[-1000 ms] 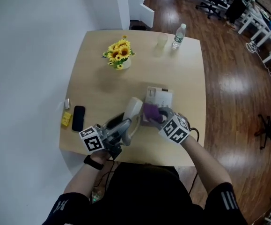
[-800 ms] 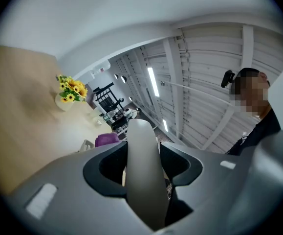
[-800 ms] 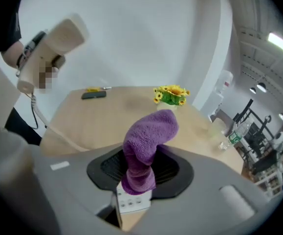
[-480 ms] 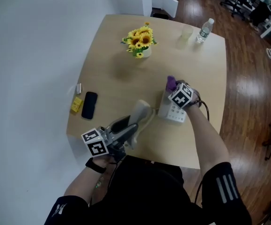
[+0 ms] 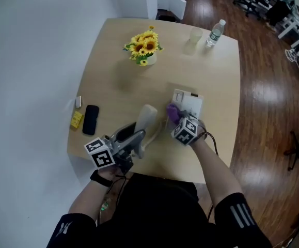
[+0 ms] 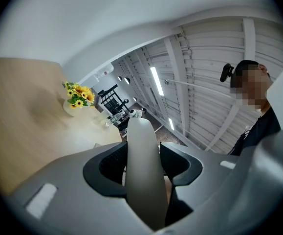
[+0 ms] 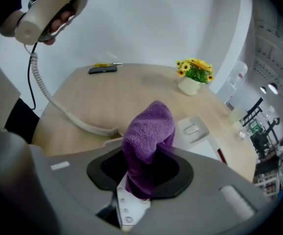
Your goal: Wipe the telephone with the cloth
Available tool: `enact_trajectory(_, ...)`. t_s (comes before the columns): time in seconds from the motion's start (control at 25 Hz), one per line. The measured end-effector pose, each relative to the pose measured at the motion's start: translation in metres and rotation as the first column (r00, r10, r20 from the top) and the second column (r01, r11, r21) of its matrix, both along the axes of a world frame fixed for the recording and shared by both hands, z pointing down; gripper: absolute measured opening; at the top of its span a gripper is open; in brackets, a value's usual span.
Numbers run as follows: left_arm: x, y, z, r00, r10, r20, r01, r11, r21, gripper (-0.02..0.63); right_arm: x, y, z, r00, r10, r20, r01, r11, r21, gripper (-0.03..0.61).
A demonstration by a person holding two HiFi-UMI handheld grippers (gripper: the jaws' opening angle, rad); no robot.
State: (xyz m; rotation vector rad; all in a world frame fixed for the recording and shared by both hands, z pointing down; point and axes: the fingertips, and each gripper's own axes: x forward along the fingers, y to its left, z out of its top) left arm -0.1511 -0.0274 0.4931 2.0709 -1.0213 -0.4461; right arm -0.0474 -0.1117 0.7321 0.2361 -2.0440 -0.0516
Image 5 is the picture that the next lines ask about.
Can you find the white flower vase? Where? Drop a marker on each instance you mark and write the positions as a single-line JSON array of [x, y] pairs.
[[150, 59]]

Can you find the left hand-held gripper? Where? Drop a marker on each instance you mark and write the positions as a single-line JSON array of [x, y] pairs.
[[105, 154]]

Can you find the small yellow box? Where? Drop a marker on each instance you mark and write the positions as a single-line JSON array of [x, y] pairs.
[[76, 120]]

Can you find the black wristwatch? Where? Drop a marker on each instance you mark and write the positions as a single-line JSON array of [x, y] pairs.
[[101, 178]]

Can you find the black smartphone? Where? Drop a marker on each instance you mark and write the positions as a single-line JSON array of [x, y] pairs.
[[90, 120]]

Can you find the clear plastic water bottle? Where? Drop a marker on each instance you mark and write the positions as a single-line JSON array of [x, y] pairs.
[[215, 33]]

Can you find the person's right forearm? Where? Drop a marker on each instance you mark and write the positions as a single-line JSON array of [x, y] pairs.
[[216, 174]]

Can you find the purple cloth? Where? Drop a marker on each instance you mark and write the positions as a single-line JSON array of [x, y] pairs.
[[173, 112]]

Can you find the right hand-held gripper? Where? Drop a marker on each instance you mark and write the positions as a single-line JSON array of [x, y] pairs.
[[186, 132]]

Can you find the yellow sunflower bouquet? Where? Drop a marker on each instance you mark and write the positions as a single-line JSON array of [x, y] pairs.
[[144, 44]]

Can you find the white telephone base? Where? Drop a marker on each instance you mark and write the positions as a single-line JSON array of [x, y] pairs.
[[189, 102]]

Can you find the white telephone handset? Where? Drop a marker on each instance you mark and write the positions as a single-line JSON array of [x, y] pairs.
[[146, 120]]

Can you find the person's left forearm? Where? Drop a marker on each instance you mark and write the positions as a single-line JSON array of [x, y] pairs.
[[87, 200]]

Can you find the person's black shirt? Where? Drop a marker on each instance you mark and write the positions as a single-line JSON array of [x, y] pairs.
[[154, 216]]

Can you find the translucent plastic cup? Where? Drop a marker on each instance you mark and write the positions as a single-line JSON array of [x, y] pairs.
[[196, 35]]

